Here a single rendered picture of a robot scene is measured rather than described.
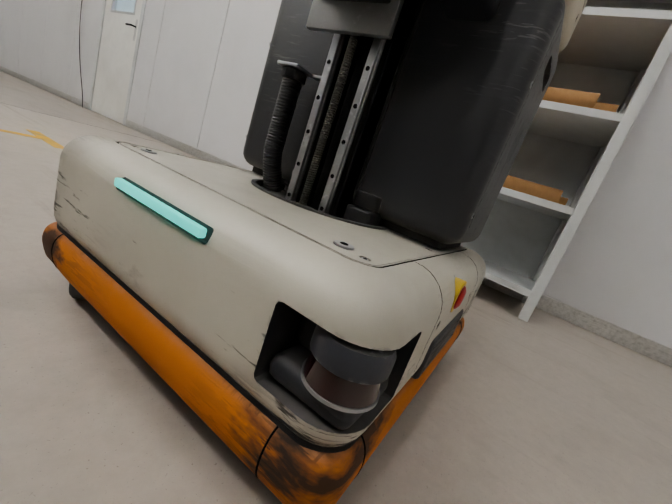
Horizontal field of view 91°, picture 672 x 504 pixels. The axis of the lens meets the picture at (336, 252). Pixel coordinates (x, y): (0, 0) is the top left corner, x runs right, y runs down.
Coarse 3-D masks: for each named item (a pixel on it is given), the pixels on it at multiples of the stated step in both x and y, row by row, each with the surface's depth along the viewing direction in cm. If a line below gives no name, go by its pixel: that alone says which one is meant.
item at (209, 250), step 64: (64, 192) 50; (128, 192) 40; (192, 192) 39; (256, 192) 52; (64, 256) 50; (128, 256) 42; (192, 256) 35; (256, 256) 31; (320, 256) 30; (384, 256) 38; (448, 256) 55; (128, 320) 41; (192, 320) 36; (256, 320) 31; (320, 320) 27; (384, 320) 26; (448, 320) 50; (192, 384) 35; (256, 384) 31; (320, 384) 28; (384, 384) 33; (256, 448) 31; (320, 448) 29
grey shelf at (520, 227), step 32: (608, 0) 159; (640, 0) 152; (576, 32) 142; (608, 32) 135; (640, 32) 129; (576, 64) 166; (608, 64) 157; (640, 64) 149; (608, 96) 161; (640, 96) 122; (544, 128) 163; (576, 128) 148; (608, 128) 136; (544, 160) 175; (576, 160) 168; (608, 160) 128; (512, 192) 145; (512, 224) 184; (544, 224) 176; (576, 224) 134; (512, 256) 185; (544, 256) 174; (512, 288) 147; (544, 288) 140
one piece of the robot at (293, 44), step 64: (512, 0) 47; (576, 0) 51; (320, 64) 64; (384, 64) 53; (448, 64) 52; (512, 64) 48; (256, 128) 74; (320, 128) 60; (384, 128) 58; (448, 128) 53; (512, 128) 51; (320, 192) 61; (384, 192) 59; (448, 192) 53
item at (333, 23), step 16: (320, 0) 53; (336, 0) 52; (352, 0) 50; (368, 0) 48; (384, 0) 47; (400, 0) 46; (448, 0) 43; (464, 0) 42; (480, 0) 41; (496, 0) 42; (320, 16) 53; (336, 16) 52; (352, 16) 50; (368, 16) 49; (384, 16) 48; (448, 16) 47; (464, 16) 46; (480, 16) 44; (336, 32) 53; (352, 32) 51; (368, 32) 49; (384, 32) 48
